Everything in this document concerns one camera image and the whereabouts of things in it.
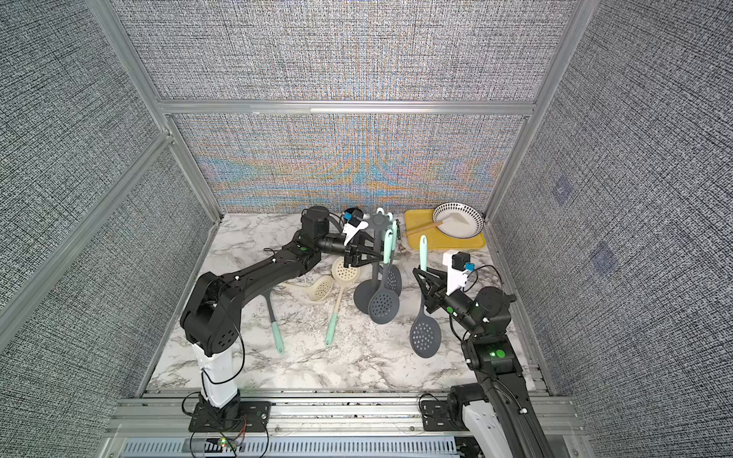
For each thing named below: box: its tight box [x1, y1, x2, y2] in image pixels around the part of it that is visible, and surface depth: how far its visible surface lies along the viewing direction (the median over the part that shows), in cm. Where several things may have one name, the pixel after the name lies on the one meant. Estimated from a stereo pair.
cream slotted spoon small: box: [283, 276, 334, 302], surface depth 99 cm
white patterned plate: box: [432, 201, 485, 240], surface depth 118 cm
